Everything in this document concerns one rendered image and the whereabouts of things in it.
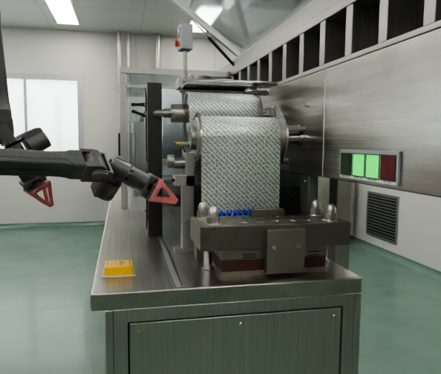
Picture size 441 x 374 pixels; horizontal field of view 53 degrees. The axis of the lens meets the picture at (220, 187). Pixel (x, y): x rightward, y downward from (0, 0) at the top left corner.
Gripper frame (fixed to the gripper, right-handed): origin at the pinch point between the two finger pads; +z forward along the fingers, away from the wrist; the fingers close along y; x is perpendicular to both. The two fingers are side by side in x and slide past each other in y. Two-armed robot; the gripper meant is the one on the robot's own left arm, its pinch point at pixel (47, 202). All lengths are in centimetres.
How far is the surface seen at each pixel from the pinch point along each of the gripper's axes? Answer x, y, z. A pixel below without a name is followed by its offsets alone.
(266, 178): -50, -41, 19
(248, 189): -44, -39, 19
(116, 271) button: 0.2, -37.3, 15.3
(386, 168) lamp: -49, -84, 12
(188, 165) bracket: -36.0, -26.1, 6.8
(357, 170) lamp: -53, -73, 15
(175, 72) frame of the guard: -93, 60, -9
